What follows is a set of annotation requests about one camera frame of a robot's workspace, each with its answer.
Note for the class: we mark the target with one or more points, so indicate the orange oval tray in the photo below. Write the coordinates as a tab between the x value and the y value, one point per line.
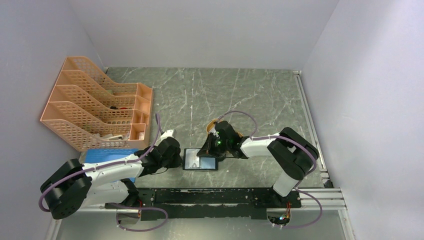
211	125

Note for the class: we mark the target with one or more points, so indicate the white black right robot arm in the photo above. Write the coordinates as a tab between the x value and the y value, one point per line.
295	155

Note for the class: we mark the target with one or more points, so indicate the black leather card holder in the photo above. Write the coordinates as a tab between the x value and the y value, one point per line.
206	164

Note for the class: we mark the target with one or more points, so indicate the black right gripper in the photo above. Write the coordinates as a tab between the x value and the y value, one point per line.
207	148

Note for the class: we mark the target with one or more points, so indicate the orange mesh file organizer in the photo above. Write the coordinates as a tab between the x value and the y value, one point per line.
89	110

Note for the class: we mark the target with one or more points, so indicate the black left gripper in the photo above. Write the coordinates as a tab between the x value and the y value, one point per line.
177	161

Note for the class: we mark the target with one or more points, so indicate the white VIP card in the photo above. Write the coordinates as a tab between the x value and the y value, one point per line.
191	160

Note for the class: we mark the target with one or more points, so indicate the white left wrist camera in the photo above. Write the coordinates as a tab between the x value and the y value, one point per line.
168	134

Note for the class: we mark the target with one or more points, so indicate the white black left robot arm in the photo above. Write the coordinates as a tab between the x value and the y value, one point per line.
76	185

